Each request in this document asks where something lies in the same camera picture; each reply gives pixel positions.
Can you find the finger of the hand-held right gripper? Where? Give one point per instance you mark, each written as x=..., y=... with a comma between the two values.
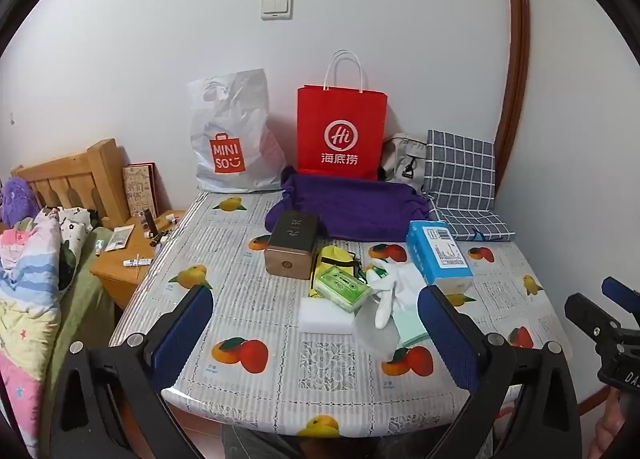
x=617, y=288
x=585, y=311

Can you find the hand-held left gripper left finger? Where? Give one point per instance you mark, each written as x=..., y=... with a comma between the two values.
x=185, y=326

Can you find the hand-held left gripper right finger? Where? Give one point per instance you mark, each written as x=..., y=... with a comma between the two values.
x=445, y=334

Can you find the light green cloth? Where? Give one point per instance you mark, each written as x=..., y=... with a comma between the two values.
x=411, y=330

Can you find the white glove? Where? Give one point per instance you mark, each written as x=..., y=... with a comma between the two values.
x=395, y=284

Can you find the yellow zip pouch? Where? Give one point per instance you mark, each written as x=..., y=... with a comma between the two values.
x=332, y=256

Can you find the purple fabric bag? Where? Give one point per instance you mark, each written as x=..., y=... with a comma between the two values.
x=350, y=209

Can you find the person's right hand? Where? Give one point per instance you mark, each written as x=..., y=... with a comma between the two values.
x=607, y=431

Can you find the wooden nightstand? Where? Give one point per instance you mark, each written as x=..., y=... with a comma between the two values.
x=120, y=281

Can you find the blue white carton box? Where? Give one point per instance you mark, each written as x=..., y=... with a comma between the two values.
x=430, y=249

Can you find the small white tube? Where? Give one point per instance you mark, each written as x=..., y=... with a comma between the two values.
x=175, y=218

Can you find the white flat packet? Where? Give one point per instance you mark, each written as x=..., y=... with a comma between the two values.
x=120, y=239

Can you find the dark small bottle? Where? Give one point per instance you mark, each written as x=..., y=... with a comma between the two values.
x=148, y=221

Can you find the green tissue packet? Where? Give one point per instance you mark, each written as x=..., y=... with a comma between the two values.
x=340, y=289

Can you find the white sponge block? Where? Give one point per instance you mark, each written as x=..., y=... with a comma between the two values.
x=322, y=317

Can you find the fruit printed tablecloth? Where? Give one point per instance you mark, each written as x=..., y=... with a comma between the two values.
x=300, y=389

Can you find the dark green gold box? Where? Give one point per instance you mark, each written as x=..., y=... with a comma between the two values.
x=290, y=244

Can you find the red book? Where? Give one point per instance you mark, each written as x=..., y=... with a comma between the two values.
x=156, y=189

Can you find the black white floral cloth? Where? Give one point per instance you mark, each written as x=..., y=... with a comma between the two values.
x=75, y=234

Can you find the patterned notebook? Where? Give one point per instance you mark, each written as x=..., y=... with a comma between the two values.
x=137, y=189

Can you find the colourful printed quilt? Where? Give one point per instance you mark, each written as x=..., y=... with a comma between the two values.
x=25, y=299

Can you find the grey checked cloth bag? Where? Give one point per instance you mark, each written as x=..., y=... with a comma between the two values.
x=465, y=164

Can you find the wooden bed headboard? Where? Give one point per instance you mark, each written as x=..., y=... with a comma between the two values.
x=100, y=174

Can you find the purple plush toy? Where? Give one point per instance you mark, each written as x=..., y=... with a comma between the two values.
x=17, y=201

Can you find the white plastic shopping bag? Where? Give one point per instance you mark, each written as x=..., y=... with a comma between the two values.
x=235, y=109

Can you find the red paper bag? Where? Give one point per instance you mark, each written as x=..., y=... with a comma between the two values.
x=342, y=109

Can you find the brown wooden door frame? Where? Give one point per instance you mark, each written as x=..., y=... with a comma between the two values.
x=517, y=64

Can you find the white wall light switch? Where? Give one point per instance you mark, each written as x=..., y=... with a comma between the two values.
x=276, y=7

